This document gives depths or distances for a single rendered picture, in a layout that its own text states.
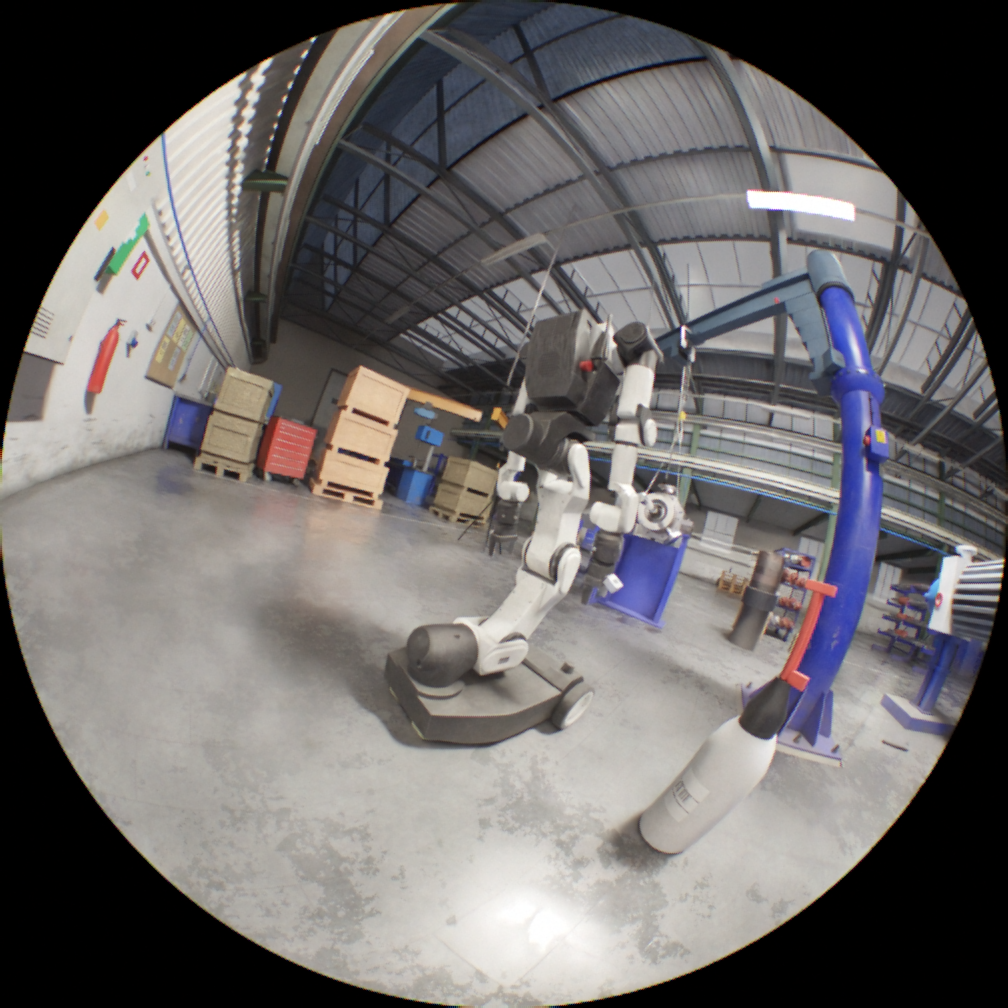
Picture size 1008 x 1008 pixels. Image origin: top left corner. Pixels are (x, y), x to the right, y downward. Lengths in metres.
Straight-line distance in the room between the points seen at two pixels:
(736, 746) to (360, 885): 0.81
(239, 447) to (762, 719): 4.71
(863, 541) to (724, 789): 1.51
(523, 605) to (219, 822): 1.07
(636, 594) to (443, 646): 2.77
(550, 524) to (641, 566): 2.46
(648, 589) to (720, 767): 2.74
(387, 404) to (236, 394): 2.46
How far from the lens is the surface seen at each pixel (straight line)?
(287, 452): 4.75
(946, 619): 3.81
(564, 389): 0.87
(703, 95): 5.66
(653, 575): 3.33
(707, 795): 0.85
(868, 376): 2.35
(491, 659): 0.91
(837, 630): 1.97
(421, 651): 0.83
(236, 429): 4.35
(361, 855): 0.78
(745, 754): 0.80
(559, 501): 0.95
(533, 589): 1.01
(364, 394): 4.98
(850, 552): 1.99
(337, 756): 0.91
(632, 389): 0.88
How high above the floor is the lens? 0.75
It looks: 1 degrees down
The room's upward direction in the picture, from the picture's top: 17 degrees clockwise
